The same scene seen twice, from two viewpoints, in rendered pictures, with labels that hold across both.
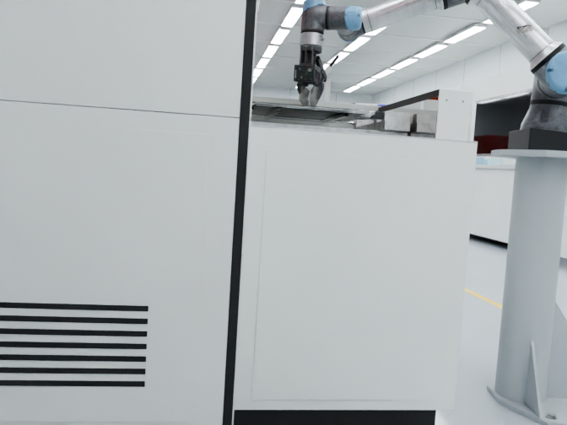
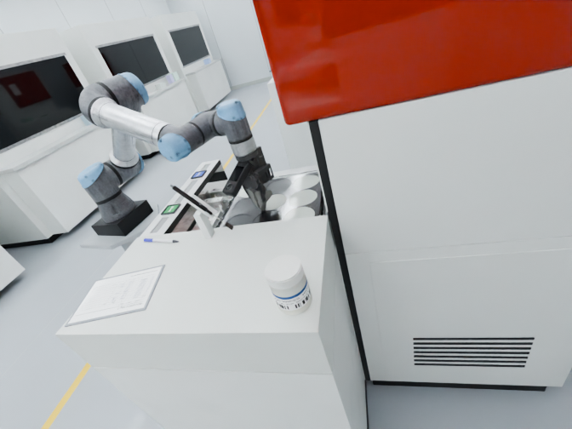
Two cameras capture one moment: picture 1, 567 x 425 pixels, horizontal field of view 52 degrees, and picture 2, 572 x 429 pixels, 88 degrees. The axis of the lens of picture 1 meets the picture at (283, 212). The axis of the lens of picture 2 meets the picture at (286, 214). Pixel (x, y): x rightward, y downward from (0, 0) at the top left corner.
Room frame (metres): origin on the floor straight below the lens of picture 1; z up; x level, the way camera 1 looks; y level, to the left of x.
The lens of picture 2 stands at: (2.72, 0.41, 1.43)
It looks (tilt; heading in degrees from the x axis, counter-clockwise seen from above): 33 degrees down; 208
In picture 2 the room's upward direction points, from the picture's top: 18 degrees counter-clockwise
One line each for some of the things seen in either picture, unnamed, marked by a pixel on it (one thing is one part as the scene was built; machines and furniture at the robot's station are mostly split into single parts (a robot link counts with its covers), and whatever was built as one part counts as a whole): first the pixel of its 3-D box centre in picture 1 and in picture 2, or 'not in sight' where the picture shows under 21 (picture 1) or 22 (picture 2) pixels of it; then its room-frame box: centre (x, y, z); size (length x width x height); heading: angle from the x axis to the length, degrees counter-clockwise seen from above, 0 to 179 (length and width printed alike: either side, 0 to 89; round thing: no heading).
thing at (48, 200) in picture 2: not in sight; (36, 135); (0.35, -3.75, 1.00); 1.80 x 1.08 x 2.00; 8
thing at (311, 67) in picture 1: (309, 66); (253, 168); (1.95, -0.05, 1.05); 0.09 x 0.08 x 0.12; 159
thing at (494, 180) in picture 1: (526, 158); not in sight; (6.87, -2.78, 1.00); 1.80 x 1.08 x 2.00; 8
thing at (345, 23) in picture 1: (344, 19); (207, 126); (1.95, -0.16, 1.21); 0.11 x 0.11 x 0.08; 77
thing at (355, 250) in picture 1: (319, 260); (278, 307); (2.01, -0.13, 0.41); 0.96 x 0.64 x 0.82; 8
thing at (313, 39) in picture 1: (312, 41); (243, 145); (1.95, -0.06, 1.13); 0.08 x 0.08 x 0.05
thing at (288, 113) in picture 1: (302, 113); (273, 202); (1.91, -0.04, 0.90); 0.34 x 0.34 x 0.01; 8
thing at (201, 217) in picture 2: (322, 83); (206, 216); (2.17, -0.11, 1.03); 0.06 x 0.04 x 0.13; 98
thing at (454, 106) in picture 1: (417, 122); (193, 206); (1.90, -0.41, 0.89); 0.55 x 0.09 x 0.14; 8
